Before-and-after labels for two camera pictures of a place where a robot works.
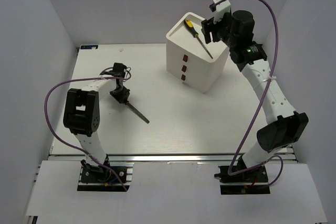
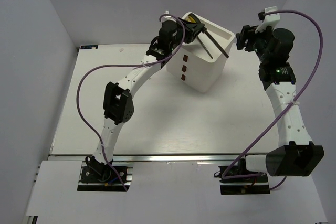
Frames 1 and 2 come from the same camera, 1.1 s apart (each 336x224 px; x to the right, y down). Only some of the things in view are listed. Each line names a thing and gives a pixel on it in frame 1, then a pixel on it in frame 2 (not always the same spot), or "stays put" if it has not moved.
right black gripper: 208,26 → 250,35
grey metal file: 133,109 → 205,30
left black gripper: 121,97 → 191,30
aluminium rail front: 165,158 stays put
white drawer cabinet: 188,56 stays put
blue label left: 88,47 stays put
